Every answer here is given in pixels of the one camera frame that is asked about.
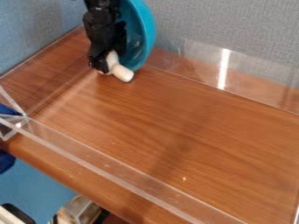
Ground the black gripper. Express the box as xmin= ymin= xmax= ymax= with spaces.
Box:
xmin=83 ymin=0 xmax=127 ymax=74

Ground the white and brown toy mushroom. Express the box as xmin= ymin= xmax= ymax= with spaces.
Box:
xmin=99 ymin=51 xmax=135 ymax=82

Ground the blue plastic bowl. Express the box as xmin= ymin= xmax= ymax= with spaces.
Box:
xmin=119 ymin=0 xmax=156 ymax=71

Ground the clear acrylic barrier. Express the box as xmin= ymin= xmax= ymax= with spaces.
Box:
xmin=0 ymin=29 xmax=299 ymax=224

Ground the blue clamp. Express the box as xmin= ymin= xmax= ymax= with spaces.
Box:
xmin=0 ymin=103 xmax=21 ymax=174

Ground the black and white object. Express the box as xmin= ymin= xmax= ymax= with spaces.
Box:
xmin=0 ymin=204 xmax=36 ymax=224

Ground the metal frame under table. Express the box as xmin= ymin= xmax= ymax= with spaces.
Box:
xmin=48 ymin=195 xmax=101 ymax=224

